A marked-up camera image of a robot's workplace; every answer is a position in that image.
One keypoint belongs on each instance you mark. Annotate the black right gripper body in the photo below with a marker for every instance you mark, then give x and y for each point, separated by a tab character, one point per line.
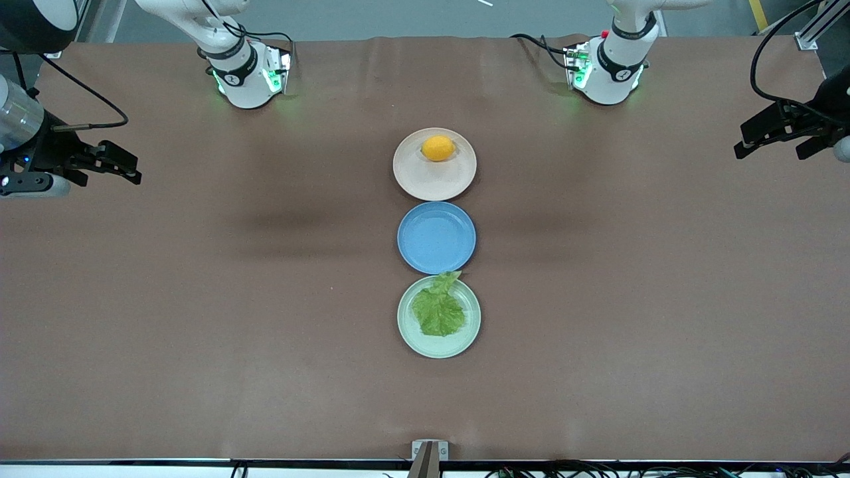
54	153

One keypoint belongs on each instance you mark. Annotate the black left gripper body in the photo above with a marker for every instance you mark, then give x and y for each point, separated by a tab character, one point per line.
814	123

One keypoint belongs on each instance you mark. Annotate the yellow lemon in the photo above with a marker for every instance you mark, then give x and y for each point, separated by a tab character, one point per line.
438	148

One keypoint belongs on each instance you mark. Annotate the green lettuce leaf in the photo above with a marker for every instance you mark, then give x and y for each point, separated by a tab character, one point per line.
438	312

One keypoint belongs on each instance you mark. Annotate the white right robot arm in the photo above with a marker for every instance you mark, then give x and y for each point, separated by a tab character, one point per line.
246	83

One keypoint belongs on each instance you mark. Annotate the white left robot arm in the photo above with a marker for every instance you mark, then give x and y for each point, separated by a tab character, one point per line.
614	73

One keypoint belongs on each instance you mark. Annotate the brown table cover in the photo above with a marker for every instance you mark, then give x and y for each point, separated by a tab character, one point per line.
199	332

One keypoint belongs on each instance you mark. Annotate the black table edge strip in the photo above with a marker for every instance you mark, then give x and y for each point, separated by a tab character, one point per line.
133	461

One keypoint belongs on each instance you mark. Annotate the beige round plate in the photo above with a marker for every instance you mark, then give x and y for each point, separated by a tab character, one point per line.
425	179

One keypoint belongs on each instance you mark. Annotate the blue round plate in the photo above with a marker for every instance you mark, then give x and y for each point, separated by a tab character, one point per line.
436	238

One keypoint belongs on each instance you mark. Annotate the light green round plate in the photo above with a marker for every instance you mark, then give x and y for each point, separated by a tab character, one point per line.
465	332

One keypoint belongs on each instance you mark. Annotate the aluminium frame rail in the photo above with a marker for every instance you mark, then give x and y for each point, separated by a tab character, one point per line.
817	26

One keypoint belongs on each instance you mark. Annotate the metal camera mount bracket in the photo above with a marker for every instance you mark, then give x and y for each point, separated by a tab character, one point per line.
429	455

